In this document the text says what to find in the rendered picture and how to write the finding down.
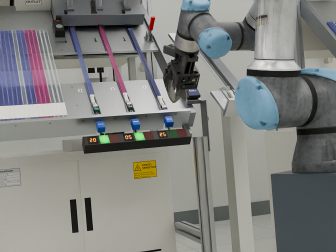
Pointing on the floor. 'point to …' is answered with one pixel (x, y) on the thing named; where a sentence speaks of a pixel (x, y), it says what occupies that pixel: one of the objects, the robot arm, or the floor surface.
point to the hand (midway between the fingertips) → (173, 97)
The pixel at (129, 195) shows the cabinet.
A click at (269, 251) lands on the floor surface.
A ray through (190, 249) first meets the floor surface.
